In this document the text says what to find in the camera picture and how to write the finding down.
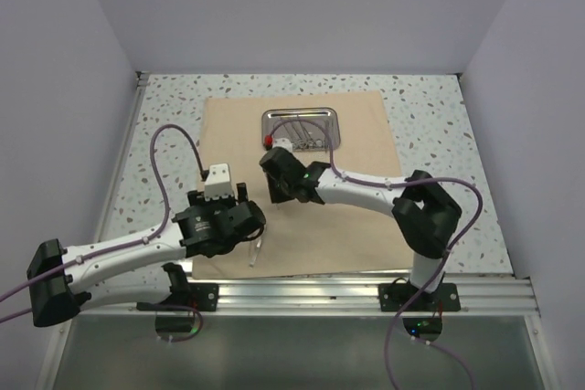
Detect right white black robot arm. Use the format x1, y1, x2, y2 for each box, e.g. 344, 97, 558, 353
260, 147, 462, 311

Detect beige cloth wrap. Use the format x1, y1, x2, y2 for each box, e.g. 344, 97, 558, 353
192, 91, 412, 279

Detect aluminium rail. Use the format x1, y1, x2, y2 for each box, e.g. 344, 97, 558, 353
80, 268, 539, 317
90, 71, 151, 243

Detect aluminium left side rail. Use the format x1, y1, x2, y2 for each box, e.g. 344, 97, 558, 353
90, 71, 151, 243

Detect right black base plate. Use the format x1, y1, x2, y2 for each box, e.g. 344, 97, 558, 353
378, 278, 462, 312

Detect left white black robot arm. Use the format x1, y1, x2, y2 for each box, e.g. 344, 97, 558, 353
27, 184, 266, 327

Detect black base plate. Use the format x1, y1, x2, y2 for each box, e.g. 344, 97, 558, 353
378, 278, 462, 312
136, 282, 219, 312

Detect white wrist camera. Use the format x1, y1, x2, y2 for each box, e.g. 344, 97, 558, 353
262, 135, 293, 153
204, 163, 234, 201

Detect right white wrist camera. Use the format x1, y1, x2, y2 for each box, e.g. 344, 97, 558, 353
262, 135, 293, 153

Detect steel scissors in tray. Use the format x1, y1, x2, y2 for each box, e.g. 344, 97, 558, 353
293, 116, 313, 151

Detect aluminium front rail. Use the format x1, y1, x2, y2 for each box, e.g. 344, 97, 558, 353
80, 268, 539, 317

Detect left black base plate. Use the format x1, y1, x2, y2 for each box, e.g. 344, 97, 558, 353
136, 282, 219, 312

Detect steel instrument tray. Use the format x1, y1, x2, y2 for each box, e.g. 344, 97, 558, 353
261, 107, 341, 153

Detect steel tweezers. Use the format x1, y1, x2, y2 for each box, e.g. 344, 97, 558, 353
249, 237, 262, 269

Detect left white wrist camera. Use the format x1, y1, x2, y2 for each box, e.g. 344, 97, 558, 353
204, 163, 234, 201

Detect steel clamp in tray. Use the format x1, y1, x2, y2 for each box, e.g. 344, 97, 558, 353
307, 118, 327, 151

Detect steel forceps in tray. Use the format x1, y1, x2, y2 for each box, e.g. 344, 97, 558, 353
281, 116, 303, 144

